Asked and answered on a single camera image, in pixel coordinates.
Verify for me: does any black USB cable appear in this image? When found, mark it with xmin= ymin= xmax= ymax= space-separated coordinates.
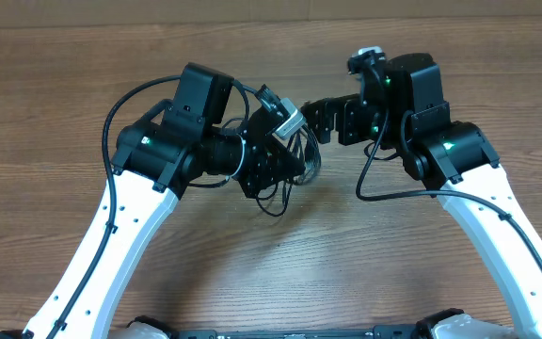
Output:
xmin=221 ymin=117 xmax=323 ymax=218

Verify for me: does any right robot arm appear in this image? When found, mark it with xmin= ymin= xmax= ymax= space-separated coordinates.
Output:
xmin=302 ymin=47 xmax=542 ymax=338

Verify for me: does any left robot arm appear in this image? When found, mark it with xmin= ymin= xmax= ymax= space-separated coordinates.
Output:
xmin=1 ymin=63 xmax=320 ymax=338

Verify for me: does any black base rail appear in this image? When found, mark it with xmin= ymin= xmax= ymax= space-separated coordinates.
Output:
xmin=170 ymin=324 xmax=421 ymax=339

